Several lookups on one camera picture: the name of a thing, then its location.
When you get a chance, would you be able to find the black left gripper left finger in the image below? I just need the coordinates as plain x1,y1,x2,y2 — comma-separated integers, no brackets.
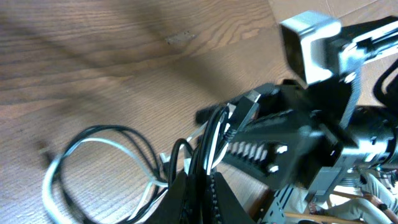
146,171,188,224

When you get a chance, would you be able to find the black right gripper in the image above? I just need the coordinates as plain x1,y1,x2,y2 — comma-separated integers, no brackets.
223,80,397,193

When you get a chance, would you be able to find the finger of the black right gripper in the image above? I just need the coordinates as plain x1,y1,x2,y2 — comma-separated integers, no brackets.
195,90,274,128

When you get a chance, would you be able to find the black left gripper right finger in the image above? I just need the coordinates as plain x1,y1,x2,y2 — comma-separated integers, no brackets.
205,172,255,224

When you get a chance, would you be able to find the black USB cable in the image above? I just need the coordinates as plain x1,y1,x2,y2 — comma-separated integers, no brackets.
52,105,231,224

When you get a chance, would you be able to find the white USB cable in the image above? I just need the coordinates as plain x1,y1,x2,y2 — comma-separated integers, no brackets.
42,118,231,224

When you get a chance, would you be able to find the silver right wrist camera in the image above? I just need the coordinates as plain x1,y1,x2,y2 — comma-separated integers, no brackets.
279,11,341,85

